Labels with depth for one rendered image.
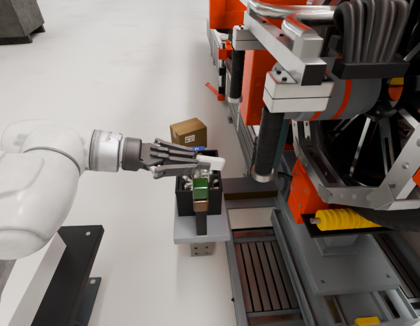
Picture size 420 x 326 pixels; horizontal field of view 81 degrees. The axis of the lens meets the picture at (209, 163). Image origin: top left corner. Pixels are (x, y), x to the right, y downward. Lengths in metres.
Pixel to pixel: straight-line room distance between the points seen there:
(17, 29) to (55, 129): 4.78
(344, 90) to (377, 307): 0.80
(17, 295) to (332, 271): 0.98
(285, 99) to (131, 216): 1.18
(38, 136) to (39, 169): 0.10
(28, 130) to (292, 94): 0.47
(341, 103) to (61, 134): 0.56
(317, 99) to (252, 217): 0.95
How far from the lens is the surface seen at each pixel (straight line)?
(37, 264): 0.93
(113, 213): 1.48
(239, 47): 0.71
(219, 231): 0.77
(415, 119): 0.65
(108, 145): 0.54
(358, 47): 0.40
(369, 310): 1.14
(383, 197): 0.55
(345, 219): 0.79
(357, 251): 1.13
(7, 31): 5.35
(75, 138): 0.54
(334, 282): 1.04
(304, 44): 0.38
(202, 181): 0.61
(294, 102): 0.40
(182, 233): 0.77
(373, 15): 0.43
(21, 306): 0.90
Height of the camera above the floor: 1.08
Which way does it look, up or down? 40 degrees down
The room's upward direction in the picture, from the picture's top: straight up
